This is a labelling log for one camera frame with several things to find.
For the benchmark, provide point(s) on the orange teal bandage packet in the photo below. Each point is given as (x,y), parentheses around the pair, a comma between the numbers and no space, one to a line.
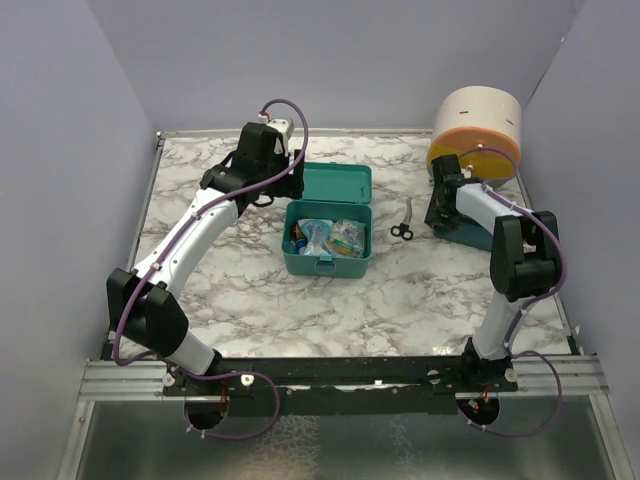
(346,238)

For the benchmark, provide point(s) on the black mounting rail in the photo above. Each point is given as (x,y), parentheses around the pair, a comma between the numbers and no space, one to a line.
(345,385)

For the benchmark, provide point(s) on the white blue bandage roll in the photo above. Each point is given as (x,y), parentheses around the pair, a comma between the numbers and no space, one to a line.
(301,246)

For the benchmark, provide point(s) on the blue clear plastic pouch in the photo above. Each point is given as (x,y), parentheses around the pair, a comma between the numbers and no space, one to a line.
(316,232)

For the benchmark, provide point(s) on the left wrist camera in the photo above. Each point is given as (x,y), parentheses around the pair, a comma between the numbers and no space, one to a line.
(285,126)

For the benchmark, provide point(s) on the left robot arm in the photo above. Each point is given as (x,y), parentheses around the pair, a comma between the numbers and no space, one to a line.
(143,302)

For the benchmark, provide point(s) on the brown orange-capped medicine bottle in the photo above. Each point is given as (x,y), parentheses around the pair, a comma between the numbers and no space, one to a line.
(297,234)

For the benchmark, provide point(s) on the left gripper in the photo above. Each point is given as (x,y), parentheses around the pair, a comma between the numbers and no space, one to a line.
(290,186)

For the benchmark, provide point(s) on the teal medicine kit box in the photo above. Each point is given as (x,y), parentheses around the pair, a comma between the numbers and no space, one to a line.
(332,192)

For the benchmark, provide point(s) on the round pastel drawer cabinet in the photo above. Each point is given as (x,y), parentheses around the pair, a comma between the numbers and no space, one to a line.
(482,126)

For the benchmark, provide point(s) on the black-handled bandage scissors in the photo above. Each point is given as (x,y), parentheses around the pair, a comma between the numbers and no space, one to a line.
(402,229)

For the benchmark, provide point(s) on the blue divided tray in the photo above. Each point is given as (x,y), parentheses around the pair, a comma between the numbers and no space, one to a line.
(469,233)

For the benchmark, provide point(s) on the aluminium frame rail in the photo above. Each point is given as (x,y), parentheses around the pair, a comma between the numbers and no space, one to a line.
(576,375)

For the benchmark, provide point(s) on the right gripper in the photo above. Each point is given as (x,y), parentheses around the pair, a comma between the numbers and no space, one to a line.
(434,218)

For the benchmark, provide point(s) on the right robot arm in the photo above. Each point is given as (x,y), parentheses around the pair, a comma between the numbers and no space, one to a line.
(526,264)

